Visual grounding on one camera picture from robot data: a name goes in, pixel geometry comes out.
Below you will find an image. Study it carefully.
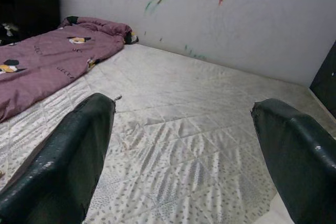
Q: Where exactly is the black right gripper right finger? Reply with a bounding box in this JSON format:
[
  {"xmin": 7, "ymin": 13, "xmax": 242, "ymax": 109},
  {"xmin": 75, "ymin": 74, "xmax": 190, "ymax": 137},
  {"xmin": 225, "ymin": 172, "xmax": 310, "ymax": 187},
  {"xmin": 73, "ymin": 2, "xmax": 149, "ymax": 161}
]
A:
[{"xmin": 251, "ymin": 98, "xmax": 336, "ymax": 224}]

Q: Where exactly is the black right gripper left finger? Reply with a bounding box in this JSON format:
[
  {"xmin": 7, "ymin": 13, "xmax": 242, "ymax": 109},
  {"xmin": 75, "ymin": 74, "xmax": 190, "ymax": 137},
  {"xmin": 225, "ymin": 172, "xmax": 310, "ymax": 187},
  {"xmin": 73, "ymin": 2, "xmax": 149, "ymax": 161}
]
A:
[{"xmin": 0, "ymin": 92, "xmax": 117, "ymax": 224}]

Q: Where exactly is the black tufted headboard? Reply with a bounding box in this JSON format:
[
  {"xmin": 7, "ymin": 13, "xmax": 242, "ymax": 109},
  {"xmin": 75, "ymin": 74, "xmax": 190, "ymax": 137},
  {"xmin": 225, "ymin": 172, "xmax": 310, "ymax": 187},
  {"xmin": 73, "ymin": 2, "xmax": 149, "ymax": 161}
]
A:
[{"xmin": 309, "ymin": 47, "xmax": 336, "ymax": 99}]

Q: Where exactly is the purple cartoon mouse quilt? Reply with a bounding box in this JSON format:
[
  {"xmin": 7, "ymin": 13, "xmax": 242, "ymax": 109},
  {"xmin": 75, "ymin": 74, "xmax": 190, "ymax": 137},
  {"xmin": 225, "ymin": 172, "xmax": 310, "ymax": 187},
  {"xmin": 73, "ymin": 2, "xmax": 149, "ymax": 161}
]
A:
[{"xmin": 0, "ymin": 16, "xmax": 139, "ymax": 124}]

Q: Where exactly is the grey quilted mattress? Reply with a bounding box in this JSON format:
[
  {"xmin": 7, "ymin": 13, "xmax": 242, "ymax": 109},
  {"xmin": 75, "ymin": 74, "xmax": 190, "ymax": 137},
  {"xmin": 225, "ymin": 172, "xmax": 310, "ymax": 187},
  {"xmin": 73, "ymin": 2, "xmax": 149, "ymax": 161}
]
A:
[{"xmin": 0, "ymin": 42, "xmax": 336, "ymax": 224}]

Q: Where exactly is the black bag white print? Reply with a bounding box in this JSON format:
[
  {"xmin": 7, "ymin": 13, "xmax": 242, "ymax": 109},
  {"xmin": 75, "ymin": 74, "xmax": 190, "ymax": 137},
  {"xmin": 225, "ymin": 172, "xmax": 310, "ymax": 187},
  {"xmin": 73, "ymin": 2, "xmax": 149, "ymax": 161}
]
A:
[{"xmin": 0, "ymin": 22, "xmax": 20, "ymax": 46}]

